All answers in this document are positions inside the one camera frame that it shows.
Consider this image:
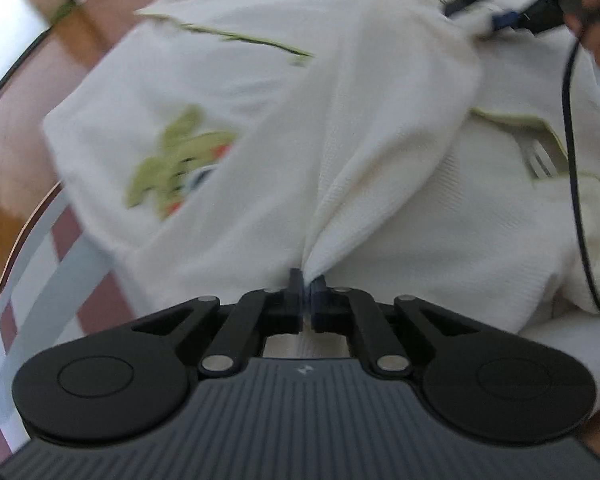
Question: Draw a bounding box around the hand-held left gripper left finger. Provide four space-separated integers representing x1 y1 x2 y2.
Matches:
131 267 307 377

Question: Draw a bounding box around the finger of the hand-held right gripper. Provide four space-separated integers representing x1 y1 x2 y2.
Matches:
443 0 491 17
490 0 566 36

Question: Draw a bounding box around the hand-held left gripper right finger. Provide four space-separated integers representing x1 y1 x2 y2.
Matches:
307 276 477 377

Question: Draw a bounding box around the white garment with green monster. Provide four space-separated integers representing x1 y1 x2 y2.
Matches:
42 0 600 361

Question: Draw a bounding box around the white door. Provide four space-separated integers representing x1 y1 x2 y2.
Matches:
0 0 51 111

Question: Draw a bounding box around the black cable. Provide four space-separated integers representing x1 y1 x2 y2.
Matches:
561 35 600 326

